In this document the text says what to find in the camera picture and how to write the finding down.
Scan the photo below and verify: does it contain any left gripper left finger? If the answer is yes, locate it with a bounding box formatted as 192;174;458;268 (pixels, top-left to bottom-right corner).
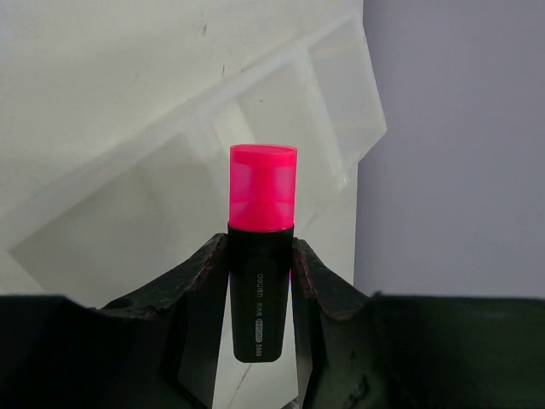
1;233;227;408

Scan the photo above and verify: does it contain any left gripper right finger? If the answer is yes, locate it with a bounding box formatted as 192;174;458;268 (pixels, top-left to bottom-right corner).
291;239;544;408

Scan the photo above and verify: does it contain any pink cap highlighter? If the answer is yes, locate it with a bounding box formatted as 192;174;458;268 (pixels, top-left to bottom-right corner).
227;144;298;363

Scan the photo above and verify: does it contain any translucent white compartment tray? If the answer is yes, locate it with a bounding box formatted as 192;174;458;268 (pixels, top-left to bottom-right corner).
1;10;386;305

